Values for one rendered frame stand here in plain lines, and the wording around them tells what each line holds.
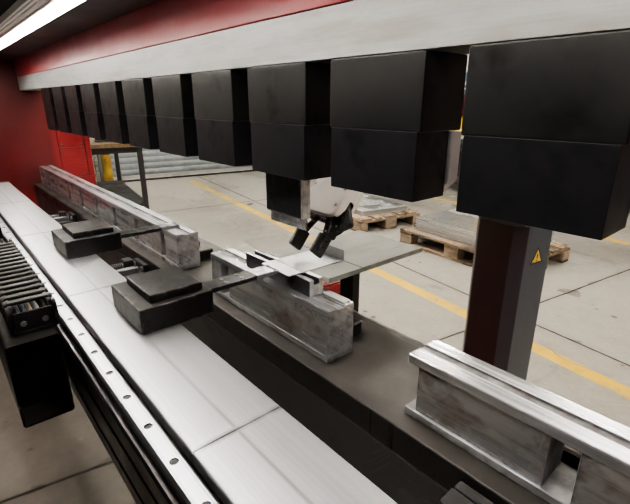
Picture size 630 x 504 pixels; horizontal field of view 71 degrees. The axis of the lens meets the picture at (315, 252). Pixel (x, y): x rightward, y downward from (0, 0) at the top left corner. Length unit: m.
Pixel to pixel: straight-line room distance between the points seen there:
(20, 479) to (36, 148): 1.60
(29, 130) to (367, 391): 2.40
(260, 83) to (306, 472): 0.56
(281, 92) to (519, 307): 0.93
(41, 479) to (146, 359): 1.47
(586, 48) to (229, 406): 0.46
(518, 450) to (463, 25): 0.46
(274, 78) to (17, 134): 2.19
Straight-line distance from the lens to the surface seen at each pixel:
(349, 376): 0.74
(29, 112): 2.80
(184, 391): 0.53
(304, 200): 0.74
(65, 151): 2.84
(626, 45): 0.44
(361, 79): 0.59
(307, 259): 0.85
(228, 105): 0.84
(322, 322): 0.74
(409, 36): 0.54
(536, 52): 0.47
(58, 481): 2.02
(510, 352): 1.43
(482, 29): 0.50
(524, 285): 1.35
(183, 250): 1.19
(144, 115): 1.21
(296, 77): 0.68
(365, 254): 0.89
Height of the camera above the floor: 1.29
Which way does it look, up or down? 19 degrees down
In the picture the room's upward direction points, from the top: straight up
